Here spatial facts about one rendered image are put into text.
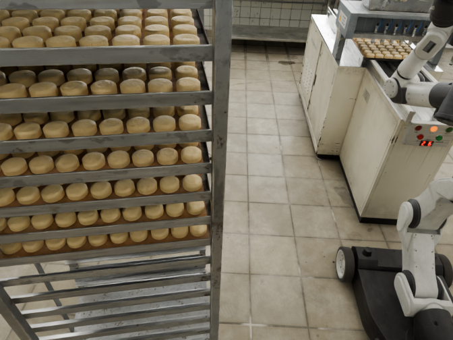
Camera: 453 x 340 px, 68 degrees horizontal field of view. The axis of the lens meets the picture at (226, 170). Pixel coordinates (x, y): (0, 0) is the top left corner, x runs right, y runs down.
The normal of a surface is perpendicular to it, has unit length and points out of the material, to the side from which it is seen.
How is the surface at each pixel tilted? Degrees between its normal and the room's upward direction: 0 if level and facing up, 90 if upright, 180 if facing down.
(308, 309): 0
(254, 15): 90
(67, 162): 0
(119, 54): 90
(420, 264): 41
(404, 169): 90
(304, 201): 0
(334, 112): 90
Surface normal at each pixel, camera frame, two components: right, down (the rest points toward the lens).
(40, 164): 0.04, -0.77
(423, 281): 0.00, -0.41
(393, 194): -0.05, 0.63
